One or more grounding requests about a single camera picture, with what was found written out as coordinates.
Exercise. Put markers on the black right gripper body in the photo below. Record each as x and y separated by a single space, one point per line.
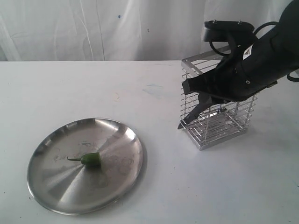
244 72

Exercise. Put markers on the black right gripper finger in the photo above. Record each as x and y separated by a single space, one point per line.
208 82
207 100

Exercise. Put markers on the black handled kitchen knife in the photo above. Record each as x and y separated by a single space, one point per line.
191 116

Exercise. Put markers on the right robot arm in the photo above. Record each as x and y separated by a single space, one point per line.
284 41

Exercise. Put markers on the round stainless steel plate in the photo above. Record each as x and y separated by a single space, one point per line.
69 188

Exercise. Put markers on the white backdrop curtain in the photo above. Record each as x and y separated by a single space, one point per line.
118 30

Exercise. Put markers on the chrome wire utensil basket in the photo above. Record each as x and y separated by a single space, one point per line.
217 123

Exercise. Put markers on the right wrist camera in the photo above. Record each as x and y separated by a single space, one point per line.
221 31

